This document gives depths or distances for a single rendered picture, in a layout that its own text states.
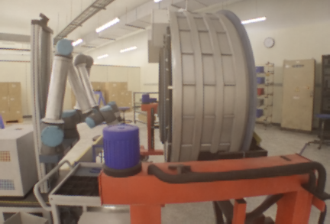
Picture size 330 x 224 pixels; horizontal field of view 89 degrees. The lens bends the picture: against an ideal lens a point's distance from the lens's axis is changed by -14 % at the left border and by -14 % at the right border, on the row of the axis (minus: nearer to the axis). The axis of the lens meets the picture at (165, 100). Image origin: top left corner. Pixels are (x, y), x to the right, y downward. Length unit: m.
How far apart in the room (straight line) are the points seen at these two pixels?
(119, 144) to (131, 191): 0.16
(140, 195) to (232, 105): 0.72
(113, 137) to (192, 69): 0.65
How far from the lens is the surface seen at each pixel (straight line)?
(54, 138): 1.43
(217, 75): 1.09
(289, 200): 0.89
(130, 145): 0.58
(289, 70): 5.91
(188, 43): 1.15
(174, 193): 0.64
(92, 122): 1.49
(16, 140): 1.78
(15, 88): 7.66
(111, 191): 0.64
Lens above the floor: 1.24
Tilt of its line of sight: 4 degrees down
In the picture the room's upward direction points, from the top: straight up
